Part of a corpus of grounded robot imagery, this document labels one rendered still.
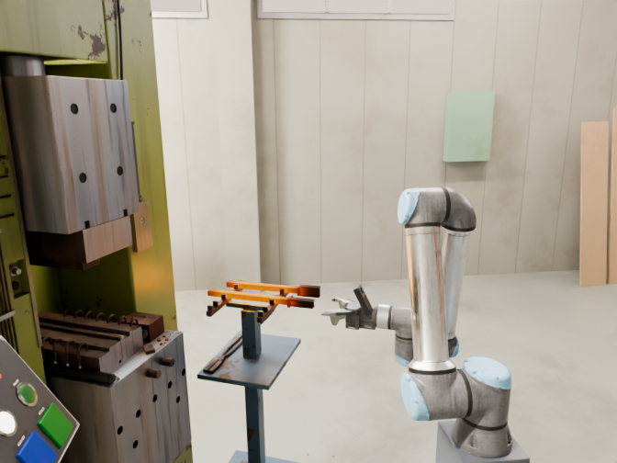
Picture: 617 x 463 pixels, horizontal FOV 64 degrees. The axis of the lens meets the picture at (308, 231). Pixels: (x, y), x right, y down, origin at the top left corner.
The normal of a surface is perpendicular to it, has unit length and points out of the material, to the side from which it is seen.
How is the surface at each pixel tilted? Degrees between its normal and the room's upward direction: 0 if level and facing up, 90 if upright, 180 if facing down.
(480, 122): 90
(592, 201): 80
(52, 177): 90
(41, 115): 90
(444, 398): 71
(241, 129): 90
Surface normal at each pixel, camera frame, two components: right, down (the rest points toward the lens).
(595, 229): 0.11, 0.07
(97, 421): -0.32, 0.24
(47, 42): 0.95, 0.07
